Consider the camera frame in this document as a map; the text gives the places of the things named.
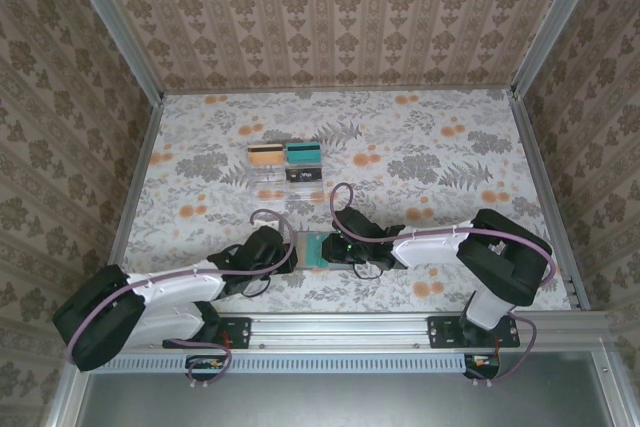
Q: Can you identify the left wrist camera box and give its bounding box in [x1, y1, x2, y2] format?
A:
[251, 214, 282, 233]

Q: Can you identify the aluminium front rail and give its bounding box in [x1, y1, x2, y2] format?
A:
[74, 310, 614, 352]

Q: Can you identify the slotted grey cable duct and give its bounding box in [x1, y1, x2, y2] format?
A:
[99, 353, 469, 374]

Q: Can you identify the aluminium side rail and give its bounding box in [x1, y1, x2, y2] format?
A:
[509, 89, 594, 312]
[102, 94, 166, 278]

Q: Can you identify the teal card with magnetic stripe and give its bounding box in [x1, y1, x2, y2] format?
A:
[285, 141, 323, 167]

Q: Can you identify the orange card with magnetic stripe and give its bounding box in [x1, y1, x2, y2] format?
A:
[248, 144, 285, 167]

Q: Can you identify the black connector block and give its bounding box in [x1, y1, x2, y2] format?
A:
[462, 354, 501, 381]
[184, 354, 232, 382]

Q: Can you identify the floral patterned table cover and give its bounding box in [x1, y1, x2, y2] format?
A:
[107, 89, 576, 314]

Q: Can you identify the grey metal panel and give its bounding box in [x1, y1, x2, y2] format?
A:
[74, 351, 624, 427]

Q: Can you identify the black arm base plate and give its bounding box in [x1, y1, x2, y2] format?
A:
[428, 315, 521, 350]
[162, 316, 251, 350]

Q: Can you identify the beige leather card holder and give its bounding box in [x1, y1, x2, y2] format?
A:
[294, 231, 354, 276]

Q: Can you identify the aluminium frame post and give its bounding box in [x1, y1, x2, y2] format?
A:
[64, 0, 166, 101]
[512, 0, 611, 98]

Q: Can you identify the black card with white print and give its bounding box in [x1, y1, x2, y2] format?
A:
[284, 168, 322, 184]

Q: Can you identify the clear acrylic card stand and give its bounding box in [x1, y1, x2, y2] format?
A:
[248, 162, 339, 204]

